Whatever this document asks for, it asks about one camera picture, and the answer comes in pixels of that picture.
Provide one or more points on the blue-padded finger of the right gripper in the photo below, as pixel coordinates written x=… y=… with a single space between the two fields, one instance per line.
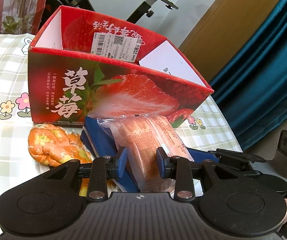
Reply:
x=199 y=156

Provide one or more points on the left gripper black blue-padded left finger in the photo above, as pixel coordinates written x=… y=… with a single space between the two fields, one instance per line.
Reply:
x=90 y=180

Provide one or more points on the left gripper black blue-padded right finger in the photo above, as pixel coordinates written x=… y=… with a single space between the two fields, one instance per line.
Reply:
x=183 y=171

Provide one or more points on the pink packaged tissue pack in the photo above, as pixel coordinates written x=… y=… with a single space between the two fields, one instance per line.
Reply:
x=141 y=136

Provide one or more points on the orange floral soft cloth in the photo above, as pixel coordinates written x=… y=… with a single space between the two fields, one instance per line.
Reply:
x=53 y=145

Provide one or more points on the teal blue curtain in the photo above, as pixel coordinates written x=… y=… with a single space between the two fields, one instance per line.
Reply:
x=251 y=89

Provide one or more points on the checked plaid tablecloth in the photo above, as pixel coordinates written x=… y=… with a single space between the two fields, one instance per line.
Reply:
x=205 y=130

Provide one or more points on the red strawberry cardboard box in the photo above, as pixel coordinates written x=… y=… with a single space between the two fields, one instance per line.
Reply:
x=85 y=64

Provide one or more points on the wooden door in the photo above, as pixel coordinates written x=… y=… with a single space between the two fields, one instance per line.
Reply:
x=222 y=31

